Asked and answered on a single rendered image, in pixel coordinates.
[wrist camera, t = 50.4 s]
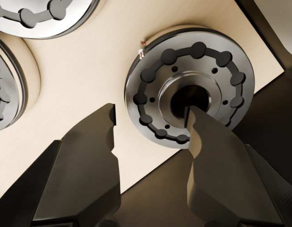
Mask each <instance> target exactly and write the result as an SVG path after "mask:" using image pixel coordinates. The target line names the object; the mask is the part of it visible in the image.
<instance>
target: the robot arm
mask: <svg viewBox="0 0 292 227"><path fill-rule="evenodd" d="M116 125H117V122H116V106H115V104H112V103H106V104H105V105H103V106H102V107H100V108H99V109H97V110H96V111H94V112H93V113H91V114H90V115H88V116H87V117H85V118H84V119H82V120H81V121H80V122H78V123H77V124H76V125H74V126H73V127H72V128H71V129H70V130H69V131H68V132H67V133H66V134H65V135H64V136H63V137H62V138H61V139H60V140H54V141H53V142H52V143H51V144H50V145H49V146H48V147H47V148H46V149H45V150H44V151H43V152H42V153H41V154H40V156H39V157H38V158H37V159H36V160H35V161H34V162H33V163H32V164H31V165H30V166H29V167H28V168H27V169H26V170H25V172H24V173H23V174H22V175H21V176H20V177H19V178H18V179H17V180H16V181H15V182H14V183H13V184H12V185H11V187H10V188H9V189H8V190H7V191H6V192H5V193H4V194H3V195H2V197H1V198H0V227H120V226H119V224H118V222H117V220H116V219H114V218H110V217H111V216H112V215H113V214H114V213H115V212H116V211H117V210H118V209H119V208H120V206H121V185H120V171H119V162H118V158H117V157H116V156H115V155H114V154H113V153H112V150H113V149H114V146H115V145H114V130H113V128H114V126H116ZM184 128H186V129H187V130H188V132H189V133H190V140H189V146H188V149H189V151H190V152H191V154H192V155H193V157H194V160H193V164H192V167H191V171H190V175H189V180H188V184H187V204H188V208H189V209H190V211H191V212H192V213H194V214H195V215H196V216H197V217H198V218H200V219H201V220H202V221H203V225H202V227H292V185H291V184H290V183H289V182H288V181H287V180H286V179H285V178H284V177H283V176H282V175H281V174H280V173H279V172H278V171H277V170H276V169H275V168H274V167H273V166H272V165H271V164H270V163H269V162H268V161H267V160H266V159H265V158H264V157H263V156H262V155H261V154H260V153H259V152H258V151H257V150H256V149H255V148H254V147H253V146H252V145H246V144H244V143H243V142H242V141H241V140H240V139H239V138H238V137H237V136H236V135H235V134H234V133H233V132H232V131H231V130H229V129H228V128H227V127H226V126H225V125H223V124H222V123H220V122H219V121H217V120H216V119H214V118H213V117H212V116H210V115H208V114H207V113H205V112H204V111H202V110H201V109H199V108H198V107H196V106H186V107H185V110H184Z"/></svg>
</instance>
